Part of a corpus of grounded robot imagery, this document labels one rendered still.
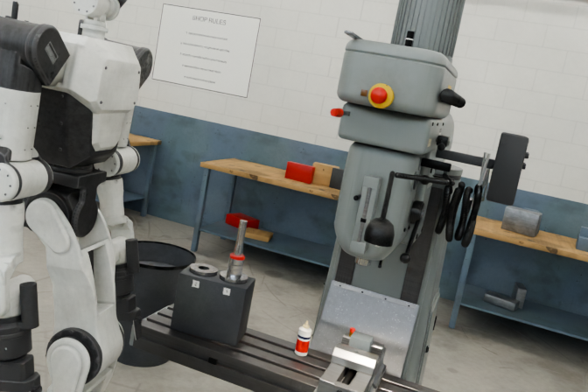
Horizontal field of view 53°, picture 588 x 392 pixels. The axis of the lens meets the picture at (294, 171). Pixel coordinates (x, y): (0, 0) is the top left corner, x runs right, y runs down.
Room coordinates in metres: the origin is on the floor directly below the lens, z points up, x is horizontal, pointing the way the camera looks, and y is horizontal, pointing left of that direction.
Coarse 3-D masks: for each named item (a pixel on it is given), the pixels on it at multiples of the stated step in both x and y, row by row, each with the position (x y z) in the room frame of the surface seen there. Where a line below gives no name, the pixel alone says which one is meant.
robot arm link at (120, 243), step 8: (112, 240) 1.63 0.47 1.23; (120, 240) 1.65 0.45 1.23; (128, 240) 1.63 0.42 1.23; (136, 240) 1.63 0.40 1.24; (120, 248) 1.61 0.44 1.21; (128, 248) 1.62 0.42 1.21; (136, 248) 1.63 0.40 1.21; (120, 256) 1.61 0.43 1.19; (128, 256) 1.62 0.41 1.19; (136, 256) 1.63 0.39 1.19; (120, 264) 1.62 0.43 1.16; (128, 264) 1.62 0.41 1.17; (136, 264) 1.62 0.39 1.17; (120, 272) 1.61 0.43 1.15; (128, 272) 1.62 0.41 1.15; (136, 272) 1.62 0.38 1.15; (120, 280) 1.60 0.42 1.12
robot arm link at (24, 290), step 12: (24, 276) 1.26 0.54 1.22; (12, 288) 1.20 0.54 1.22; (24, 288) 1.18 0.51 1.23; (36, 288) 1.20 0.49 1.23; (12, 300) 1.18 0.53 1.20; (24, 300) 1.18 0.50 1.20; (36, 300) 1.20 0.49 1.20; (12, 312) 1.18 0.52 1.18; (24, 312) 1.18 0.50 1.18; (36, 312) 1.20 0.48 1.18; (0, 324) 1.18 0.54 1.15; (12, 324) 1.18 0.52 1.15; (24, 324) 1.18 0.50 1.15; (36, 324) 1.19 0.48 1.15; (0, 336) 1.16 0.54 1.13; (12, 336) 1.17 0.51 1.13
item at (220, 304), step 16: (192, 272) 1.79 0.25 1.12; (208, 272) 1.79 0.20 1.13; (224, 272) 1.82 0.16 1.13; (192, 288) 1.77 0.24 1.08; (208, 288) 1.76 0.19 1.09; (224, 288) 1.75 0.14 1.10; (240, 288) 1.75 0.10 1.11; (176, 304) 1.78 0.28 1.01; (192, 304) 1.77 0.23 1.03; (208, 304) 1.76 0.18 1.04; (224, 304) 1.75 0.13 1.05; (240, 304) 1.74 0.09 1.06; (176, 320) 1.77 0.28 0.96; (192, 320) 1.77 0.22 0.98; (208, 320) 1.76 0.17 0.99; (224, 320) 1.75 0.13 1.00; (240, 320) 1.74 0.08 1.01; (208, 336) 1.76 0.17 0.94; (224, 336) 1.75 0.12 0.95; (240, 336) 1.78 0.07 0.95
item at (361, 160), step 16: (352, 144) 1.65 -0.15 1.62; (368, 144) 1.62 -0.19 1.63; (352, 160) 1.63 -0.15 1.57; (368, 160) 1.61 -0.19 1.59; (384, 160) 1.59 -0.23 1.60; (400, 160) 1.58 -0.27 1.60; (416, 160) 1.61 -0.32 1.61; (352, 176) 1.62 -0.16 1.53; (384, 176) 1.59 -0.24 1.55; (352, 192) 1.61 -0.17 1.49; (384, 192) 1.59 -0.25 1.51; (400, 192) 1.58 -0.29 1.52; (336, 208) 1.68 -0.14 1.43; (352, 208) 1.61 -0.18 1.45; (400, 208) 1.59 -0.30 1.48; (336, 224) 1.64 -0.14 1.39; (352, 224) 1.61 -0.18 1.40; (400, 224) 1.60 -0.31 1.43; (400, 240) 1.61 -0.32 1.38; (368, 256) 1.59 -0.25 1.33; (384, 256) 1.61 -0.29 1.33
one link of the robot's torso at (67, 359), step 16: (48, 352) 1.33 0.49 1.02; (64, 352) 1.32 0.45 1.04; (80, 352) 1.32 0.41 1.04; (48, 368) 1.33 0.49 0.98; (64, 368) 1.31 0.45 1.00; (80, 368) 1.31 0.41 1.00; (112, 368) 1.48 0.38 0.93; (64, 384) 1.31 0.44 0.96; (80, 384) 1.32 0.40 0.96; (96, 384) 1.40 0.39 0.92
